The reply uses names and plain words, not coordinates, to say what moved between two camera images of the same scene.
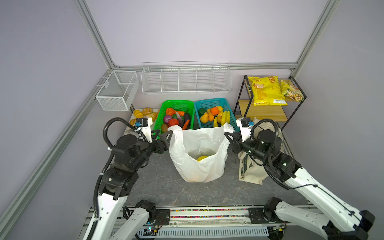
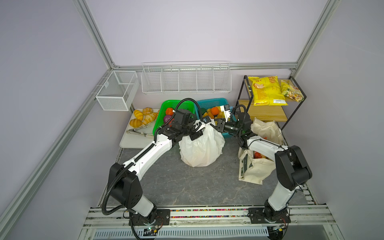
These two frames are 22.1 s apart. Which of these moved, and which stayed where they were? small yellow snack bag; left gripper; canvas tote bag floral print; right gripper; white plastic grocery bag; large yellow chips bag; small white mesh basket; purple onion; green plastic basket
Moved: left gripper; white plastic grocery bag; right gripper
Stayed: canvas tote bag floral print; green plastic basket; small yellow snack bag; large yellow chips bag; small white mesh basket; purple onion
